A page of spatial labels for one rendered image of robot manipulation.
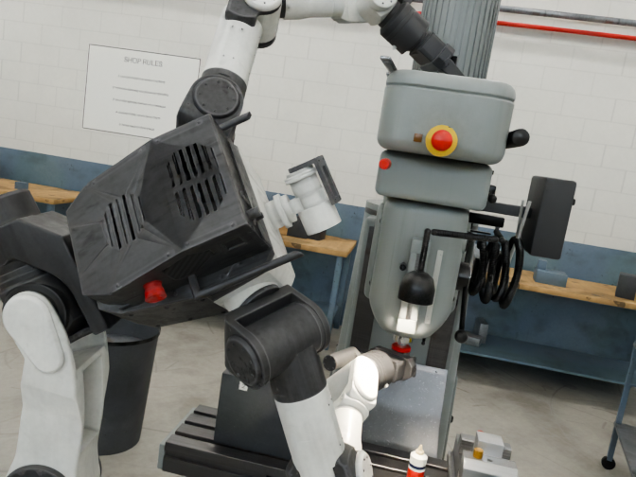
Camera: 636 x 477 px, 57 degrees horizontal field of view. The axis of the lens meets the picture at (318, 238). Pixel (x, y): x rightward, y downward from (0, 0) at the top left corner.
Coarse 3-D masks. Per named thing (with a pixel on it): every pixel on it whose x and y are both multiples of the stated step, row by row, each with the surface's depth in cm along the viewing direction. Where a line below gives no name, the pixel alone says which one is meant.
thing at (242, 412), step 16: (224, 384) 145; (240, 384) 144; (224, 400) 146; (240, 400) 145; (256, 400) 144; (272, 400) 143; (224, 416) 146; (240, 416) 145; (256, 416) 144; (272, 416) 144; (224, 432) 147; (240, 432) 146; (256, 432) 145; (272, 432) 144; (256, 448) 146; (272, 448) 145; (288, 448) 144
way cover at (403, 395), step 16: (416, 368) 179; (432, 368) 179; (400, 384) 178; (416, 384) 178; (432, 384) 178; (384, 400) 177; (400, 400) 177; (416, 400) 176; (432, 400) 176; (368, 416) 175; (384, 416) 175; (400, 416) 175; (416, 416) 175; (432, 416) 174; (368, 432) 172; (384, 432) 172; (400, 432) 172; (416, 432) 172; (432, 432) 172; (400, 448) 169; (416, 448) 169; (432, 448) 169
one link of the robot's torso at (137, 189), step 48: (144, 144) 89; (192, 144) 87; (96, 192) 92; (144, 192) 87; (192, 192) 107; (240, 192) 86; (96, 240) 90; (144, 240) 85; (192, 240) 82; (240, 240) 86; (96, 288) 87; (144, 288) 88; (192, 288) 89; (240, 288) 92
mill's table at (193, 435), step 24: (192, 408) 166; (216, 408) 166; (192, 432) 151; (168, 456) 146; (192, 456) 144; (216, 456) 143; (240, 456) 143; (264, 456) 144; (384, 456) 155; (408, 456) 155
